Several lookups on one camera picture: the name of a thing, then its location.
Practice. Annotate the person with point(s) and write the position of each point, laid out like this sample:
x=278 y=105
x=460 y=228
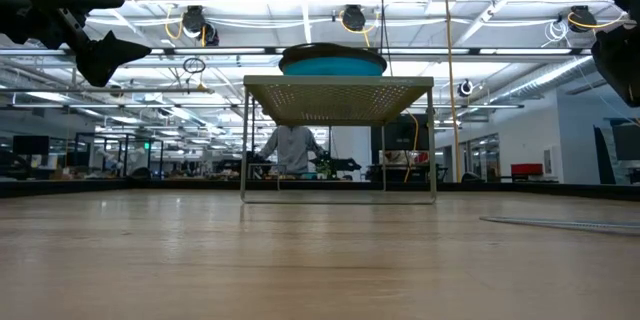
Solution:
x=292 y=147

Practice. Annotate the silver ventilation duct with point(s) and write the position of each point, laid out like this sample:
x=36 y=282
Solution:
x=550 y=77

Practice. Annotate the green perforated metal shelf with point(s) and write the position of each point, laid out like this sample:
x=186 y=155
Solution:
x=332 y=100

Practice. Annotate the black background robot arm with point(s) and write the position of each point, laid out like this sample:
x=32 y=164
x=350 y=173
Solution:
x=257 y=162
x=340 y=164

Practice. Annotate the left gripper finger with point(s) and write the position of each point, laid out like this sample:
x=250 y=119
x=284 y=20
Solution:
x=112 y=49
x=100 y=71

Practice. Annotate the red background box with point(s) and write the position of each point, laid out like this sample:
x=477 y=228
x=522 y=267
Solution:
x=526 y=169

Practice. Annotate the black background monitor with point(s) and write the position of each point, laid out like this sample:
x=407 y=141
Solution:
x=625 y=140
x=30 y=145

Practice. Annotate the black background panel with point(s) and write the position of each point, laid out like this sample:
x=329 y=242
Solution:
x=400 y=135

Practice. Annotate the blue bowl with grey rim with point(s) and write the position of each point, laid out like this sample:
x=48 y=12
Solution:
x=332 y=62

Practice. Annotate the black metal table frame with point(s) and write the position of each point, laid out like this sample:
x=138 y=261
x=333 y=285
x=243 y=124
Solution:
x=150 y=186

